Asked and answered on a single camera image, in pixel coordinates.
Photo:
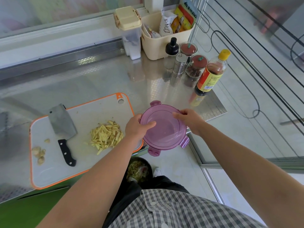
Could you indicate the dark sauce bottle yellow cap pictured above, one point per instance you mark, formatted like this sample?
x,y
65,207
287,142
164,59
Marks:
x,y
210,75

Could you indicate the steel spice shaker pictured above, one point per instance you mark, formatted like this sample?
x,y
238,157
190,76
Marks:
x,y
179,64

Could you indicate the green seasoning packet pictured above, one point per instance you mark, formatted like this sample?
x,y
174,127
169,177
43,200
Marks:
x,y
190,7

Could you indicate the person's left forearm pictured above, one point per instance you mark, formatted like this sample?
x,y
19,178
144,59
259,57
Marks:
x,y
95,182

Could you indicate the white shoe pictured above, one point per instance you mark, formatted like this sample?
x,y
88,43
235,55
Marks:
x,y
157,172

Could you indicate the white seasoning packet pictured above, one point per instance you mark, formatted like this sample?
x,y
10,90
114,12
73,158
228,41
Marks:
x,y
166,24

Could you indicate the glass bottle black cap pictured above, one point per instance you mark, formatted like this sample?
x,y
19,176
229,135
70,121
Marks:
x,y
171,49

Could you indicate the black trash bin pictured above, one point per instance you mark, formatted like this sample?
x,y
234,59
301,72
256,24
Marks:
x,y
139,172

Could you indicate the green cabinet panel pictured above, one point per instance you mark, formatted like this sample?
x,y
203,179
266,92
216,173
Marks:
x,y
28,208

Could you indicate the yellow red seasoning packet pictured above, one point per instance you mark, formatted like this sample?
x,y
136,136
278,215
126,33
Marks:
x,y
181,20

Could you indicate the clear cup red lid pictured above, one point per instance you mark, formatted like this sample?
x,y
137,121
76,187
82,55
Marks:
x,y
197,66
188,49

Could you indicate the clear canister beige lid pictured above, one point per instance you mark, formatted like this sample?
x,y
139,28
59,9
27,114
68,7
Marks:
x,y
130,33

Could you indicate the person's right hand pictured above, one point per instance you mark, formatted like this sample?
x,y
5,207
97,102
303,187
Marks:
x,y
193,121

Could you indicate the small clear crumpled packet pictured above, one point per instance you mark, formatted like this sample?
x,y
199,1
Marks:
x,y
150,33

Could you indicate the white orange-rimmed cutting board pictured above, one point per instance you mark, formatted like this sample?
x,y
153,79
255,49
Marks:
x,y
85,116

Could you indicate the person's right thumb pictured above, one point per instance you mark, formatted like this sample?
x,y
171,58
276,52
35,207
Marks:
x,y
178,115

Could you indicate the pile of ginger strips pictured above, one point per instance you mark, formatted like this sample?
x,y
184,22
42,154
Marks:
x,y
105,136

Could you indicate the beige plastic basket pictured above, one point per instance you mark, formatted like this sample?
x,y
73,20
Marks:
x,y
156,46

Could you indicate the person's left hand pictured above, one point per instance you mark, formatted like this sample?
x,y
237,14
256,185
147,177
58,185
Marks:
x,y
134,129

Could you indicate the person's left thumb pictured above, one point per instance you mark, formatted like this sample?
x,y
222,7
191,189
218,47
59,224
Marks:
x,y
148,125

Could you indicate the pile of ginger peel pieces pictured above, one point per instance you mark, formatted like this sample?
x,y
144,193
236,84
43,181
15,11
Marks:
x,y
39,153

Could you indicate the purple plastic food container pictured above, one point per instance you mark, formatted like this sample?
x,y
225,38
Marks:
x,y
166,130

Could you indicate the person's right forearm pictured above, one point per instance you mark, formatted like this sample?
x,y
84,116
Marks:
x,y
249,178

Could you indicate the grey checked shirt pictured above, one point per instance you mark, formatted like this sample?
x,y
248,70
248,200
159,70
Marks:
x,y
180,211

